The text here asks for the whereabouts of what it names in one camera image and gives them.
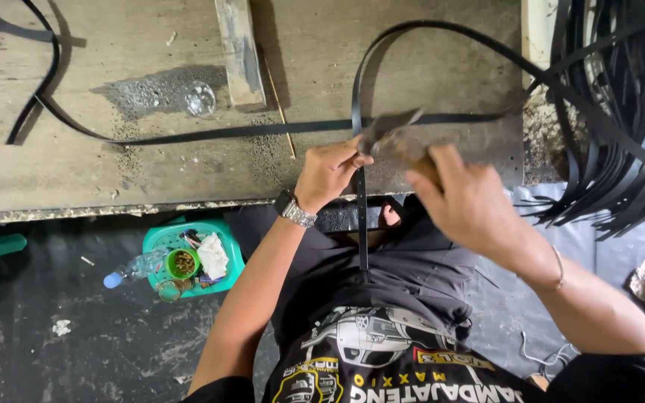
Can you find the silver wristwatch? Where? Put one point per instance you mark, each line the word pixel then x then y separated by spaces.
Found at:
pixel 295 211

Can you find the crumpled white tissue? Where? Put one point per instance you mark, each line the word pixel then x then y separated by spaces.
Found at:
pixel 212 254

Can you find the black printed t-shirt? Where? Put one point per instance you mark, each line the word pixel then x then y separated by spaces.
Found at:
pixel 384 364

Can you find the person's left hand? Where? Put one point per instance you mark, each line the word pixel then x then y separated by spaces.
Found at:
pixel 325 176

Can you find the person's right fingers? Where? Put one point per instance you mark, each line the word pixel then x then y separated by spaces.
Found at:
pixel 437 168

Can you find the person's right hand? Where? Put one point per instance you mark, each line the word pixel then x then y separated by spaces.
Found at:
pixel 468 207

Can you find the dark grey trousers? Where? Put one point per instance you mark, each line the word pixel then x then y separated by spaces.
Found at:
pixel 401 274

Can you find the small glass cup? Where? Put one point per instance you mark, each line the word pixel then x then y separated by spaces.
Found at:
pixel 170 291

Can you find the clear plastic water bottle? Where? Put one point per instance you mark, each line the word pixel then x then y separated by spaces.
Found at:
pixel 137 267

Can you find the white wooden post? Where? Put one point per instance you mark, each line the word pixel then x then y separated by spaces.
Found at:
pixel 536 33

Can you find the white paper scrap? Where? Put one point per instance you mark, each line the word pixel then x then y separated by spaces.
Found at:
pixel 61 327

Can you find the green plastic cup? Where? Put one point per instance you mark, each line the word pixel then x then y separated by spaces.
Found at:
pixel 182 263

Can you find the grey plastic floor sheet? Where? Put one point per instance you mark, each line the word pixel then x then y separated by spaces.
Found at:
pixel 524 313

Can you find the thin wooden stick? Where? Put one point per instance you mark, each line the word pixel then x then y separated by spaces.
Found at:
pixel 280 112

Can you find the wooden plank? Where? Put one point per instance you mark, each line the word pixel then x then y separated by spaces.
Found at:
pixel 241 56

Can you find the clear drinking glass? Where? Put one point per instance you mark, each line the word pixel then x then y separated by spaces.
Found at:
pixel 199 99

